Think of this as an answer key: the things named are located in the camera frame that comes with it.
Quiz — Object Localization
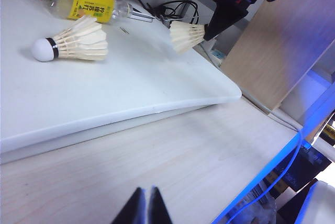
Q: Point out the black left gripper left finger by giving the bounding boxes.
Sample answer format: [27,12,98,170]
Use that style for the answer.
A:
[111,187,147,224]

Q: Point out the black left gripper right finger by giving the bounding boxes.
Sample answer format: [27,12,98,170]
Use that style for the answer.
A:
[148,186,173,224]

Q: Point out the white feather shuttlecock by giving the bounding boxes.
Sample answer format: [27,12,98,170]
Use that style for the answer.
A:
[30,16,109,63]
[169,21,207,54]

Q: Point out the white power strip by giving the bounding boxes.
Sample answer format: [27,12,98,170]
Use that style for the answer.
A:
[210,48,226,61]

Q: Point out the silver flat adapter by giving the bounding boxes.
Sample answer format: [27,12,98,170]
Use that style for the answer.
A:
[129,9,155,24]

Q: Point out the white desk riser board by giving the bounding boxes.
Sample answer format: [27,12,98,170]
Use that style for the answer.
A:
[0,0,243,165]

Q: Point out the black yellow box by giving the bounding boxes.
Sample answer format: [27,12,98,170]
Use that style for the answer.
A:
[261,119,335,192]

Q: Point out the tangled black cables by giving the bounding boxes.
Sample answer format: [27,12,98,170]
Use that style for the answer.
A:
[104,0,201,27]

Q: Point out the blue hanging cable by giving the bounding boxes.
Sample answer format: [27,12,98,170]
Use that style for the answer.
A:
[225,129,306,224]

